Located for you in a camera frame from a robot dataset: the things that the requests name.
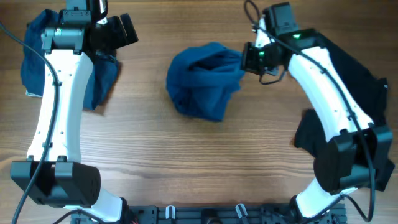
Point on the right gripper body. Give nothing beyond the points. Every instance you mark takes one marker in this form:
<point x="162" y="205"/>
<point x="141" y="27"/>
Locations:
<point x="259" y="60"/>

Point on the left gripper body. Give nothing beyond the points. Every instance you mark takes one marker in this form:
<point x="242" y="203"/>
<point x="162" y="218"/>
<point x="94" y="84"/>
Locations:
<point x="115" y="35"/>

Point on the blue polo shirt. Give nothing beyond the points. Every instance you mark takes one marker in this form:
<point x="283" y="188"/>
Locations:
<point x="201" y="80"/>

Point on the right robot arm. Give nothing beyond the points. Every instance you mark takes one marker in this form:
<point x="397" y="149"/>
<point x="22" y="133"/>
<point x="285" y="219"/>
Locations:
<point x="356" y="153"/>

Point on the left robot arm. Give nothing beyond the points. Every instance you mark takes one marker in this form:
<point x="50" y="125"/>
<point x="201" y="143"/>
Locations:
<point x="52" y="173"/>

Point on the folded blue shirt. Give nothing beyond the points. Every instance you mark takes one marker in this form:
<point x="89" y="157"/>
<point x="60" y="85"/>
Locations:
<point x="101" y="80"/>

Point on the black shirt with logo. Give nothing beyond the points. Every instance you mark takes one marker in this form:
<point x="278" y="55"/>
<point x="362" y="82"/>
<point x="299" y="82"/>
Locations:
<point x="369" y="92"/>

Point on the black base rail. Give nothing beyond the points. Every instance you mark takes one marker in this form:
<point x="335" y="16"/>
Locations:
<point x="265" y="214"/>

